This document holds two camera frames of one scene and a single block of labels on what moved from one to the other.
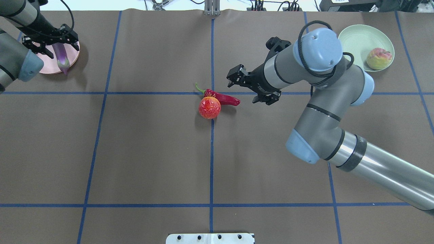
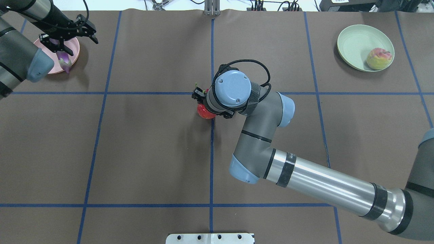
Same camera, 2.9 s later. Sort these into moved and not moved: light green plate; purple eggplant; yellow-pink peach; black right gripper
Moved: black right gripper
Not moved: purple eggplant; light green plate; yellow-pink peach
